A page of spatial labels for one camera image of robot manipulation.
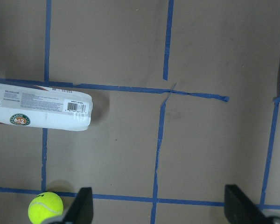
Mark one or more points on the tennis ball far left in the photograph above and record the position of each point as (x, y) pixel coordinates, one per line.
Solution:
(45, 205)

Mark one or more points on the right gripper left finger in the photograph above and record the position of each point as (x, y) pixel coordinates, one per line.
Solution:
(80, 211)

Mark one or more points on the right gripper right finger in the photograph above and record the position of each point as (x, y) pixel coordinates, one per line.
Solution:
(239, 209)

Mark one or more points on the clear tennis ball can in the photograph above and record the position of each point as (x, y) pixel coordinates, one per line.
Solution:
(44, 107)

